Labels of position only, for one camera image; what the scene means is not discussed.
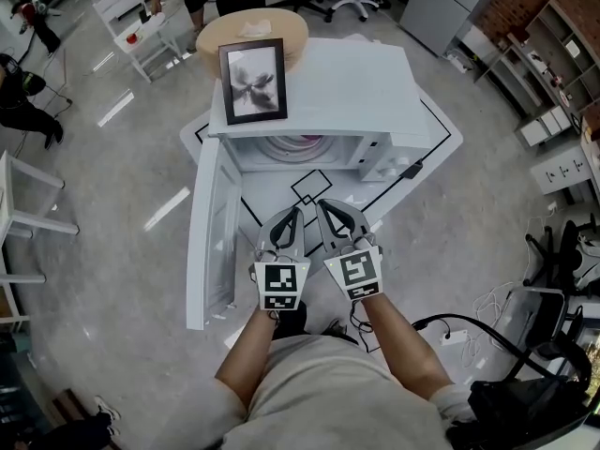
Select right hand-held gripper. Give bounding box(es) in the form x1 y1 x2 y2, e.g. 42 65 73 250
315 198 387 302

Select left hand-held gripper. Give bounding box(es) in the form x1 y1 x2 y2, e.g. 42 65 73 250
252 206 312 312

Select white plate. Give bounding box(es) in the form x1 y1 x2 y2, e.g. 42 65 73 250
269 133 329 159

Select white microwave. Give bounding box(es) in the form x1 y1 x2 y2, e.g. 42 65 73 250
186 37 433 332

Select person's left forearm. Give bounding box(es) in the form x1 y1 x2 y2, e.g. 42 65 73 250
214 307 282 416

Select grey shelving unit with cabinets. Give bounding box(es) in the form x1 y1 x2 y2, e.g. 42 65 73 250
472 0 600 148

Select white table with black lines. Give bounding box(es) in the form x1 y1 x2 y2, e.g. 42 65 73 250
179 86 466 271

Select black power adapter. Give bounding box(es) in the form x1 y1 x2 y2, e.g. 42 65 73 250
401 158 426 180

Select person's right shoe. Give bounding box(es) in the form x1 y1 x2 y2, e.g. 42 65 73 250
322 319 360 346

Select white power strip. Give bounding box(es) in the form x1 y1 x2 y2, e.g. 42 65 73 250
438 328 470 346
444 49 473 73

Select person's beige shirt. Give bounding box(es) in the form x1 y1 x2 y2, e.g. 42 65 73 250
214 334 473 450

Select white tissue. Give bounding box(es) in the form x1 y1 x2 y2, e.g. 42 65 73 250
237 18 273 37

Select beige round stool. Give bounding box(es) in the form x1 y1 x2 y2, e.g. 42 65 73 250
195 8 310 82

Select grey mesh chair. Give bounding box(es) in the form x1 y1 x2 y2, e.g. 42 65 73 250
503 286 580 363

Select white drawer unit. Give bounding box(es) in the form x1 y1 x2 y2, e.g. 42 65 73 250
529 143 600 206

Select grey metal cabinet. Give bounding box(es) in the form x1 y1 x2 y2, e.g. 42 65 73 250
399 0 503 59

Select black bag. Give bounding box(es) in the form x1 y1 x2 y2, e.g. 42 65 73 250
468 376 593 450

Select white side table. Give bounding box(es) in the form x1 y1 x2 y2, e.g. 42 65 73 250
0 149 81 335

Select small white table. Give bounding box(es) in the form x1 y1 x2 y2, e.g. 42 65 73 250
91 0 185 84

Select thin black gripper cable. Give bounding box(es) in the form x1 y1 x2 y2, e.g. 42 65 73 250
348 299 376 353

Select black picture frame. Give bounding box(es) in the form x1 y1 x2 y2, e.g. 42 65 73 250
217 37 289 127

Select thick black cable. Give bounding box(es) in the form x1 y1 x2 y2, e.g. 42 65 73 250
411 313 593 393

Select white floor cables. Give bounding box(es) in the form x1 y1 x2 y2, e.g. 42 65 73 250
461 281 515 372

